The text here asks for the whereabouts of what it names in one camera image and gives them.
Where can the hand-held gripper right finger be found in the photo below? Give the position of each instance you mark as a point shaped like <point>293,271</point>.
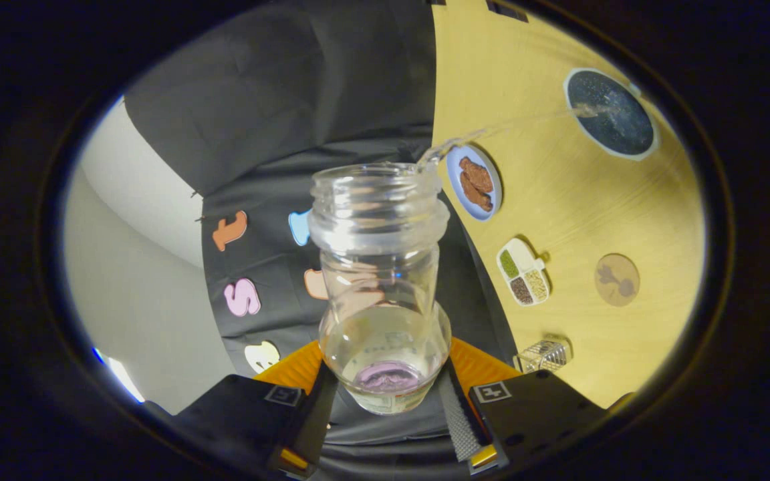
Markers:
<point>455,421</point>

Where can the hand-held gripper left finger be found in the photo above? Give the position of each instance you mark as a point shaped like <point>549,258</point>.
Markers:
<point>315,421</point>

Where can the clear plastic bottle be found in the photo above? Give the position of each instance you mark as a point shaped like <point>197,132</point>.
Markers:
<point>378,220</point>

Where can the round wooden coaster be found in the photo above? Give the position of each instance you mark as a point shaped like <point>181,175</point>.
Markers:
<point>617,280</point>

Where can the white cup with dark inside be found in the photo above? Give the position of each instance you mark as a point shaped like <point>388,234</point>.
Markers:
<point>625,127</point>

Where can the clear ribbed square container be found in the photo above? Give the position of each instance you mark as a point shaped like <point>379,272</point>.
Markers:
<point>544,355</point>

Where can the white divided dish of grains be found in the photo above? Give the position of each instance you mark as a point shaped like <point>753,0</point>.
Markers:
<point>523,272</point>

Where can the light blue plate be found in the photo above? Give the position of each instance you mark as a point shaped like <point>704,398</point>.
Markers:
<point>455,187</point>

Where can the wooden table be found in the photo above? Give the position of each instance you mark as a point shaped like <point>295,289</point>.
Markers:
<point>559,200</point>

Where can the black backdrop cloth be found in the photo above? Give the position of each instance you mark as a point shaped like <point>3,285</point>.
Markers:
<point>258,100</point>

